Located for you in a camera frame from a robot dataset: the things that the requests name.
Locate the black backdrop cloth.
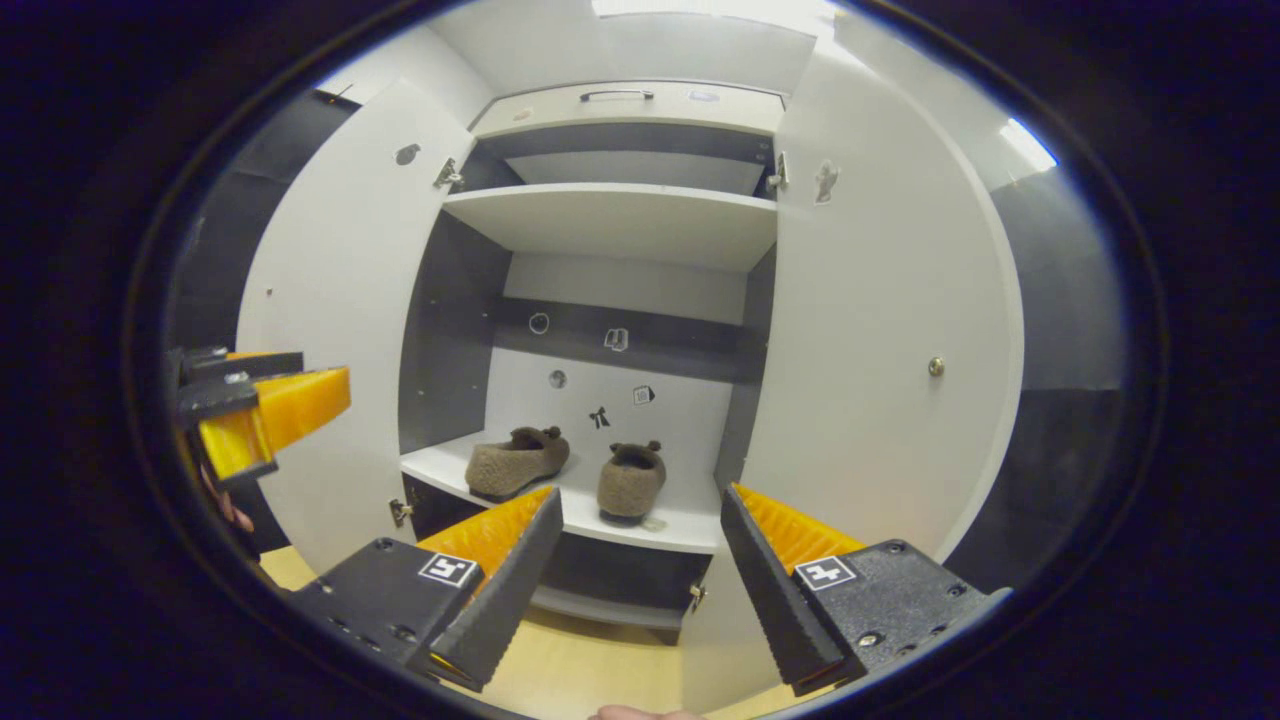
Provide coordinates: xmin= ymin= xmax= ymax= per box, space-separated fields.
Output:
xmin=945 ymin=170 xmax=1131 ymax=596
xmin=165 ymin=88 xmax=361 ymax=561

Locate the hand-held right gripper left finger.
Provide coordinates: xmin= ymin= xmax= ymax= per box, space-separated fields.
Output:
xmin=290 ymin=486 xmax=564 ymax=693

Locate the brown fuzzy slipper shoe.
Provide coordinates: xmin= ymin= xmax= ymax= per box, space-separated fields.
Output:
xmin=465 ymin=426 xmax=571 ymax=503
xmin=597 ymin=440 xmax=668 ymax=526

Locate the ceiling light panel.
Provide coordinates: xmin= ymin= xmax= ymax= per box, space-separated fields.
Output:
xmin=590 ymin=0 xmax=836 ymax=19
xmin=998 ymin=117 xmax=1059 ymax=173

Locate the white shoe cabinet door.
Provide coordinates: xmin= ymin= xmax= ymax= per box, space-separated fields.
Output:
xmin=680 ymin=45 xmax=1026 ymax=716
xmin=235 ymin=78 xmax=479 ymax=576

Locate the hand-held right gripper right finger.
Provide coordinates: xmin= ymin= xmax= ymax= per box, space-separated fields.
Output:
xmin=720 ymin=483 xmax=1006 ymax=698

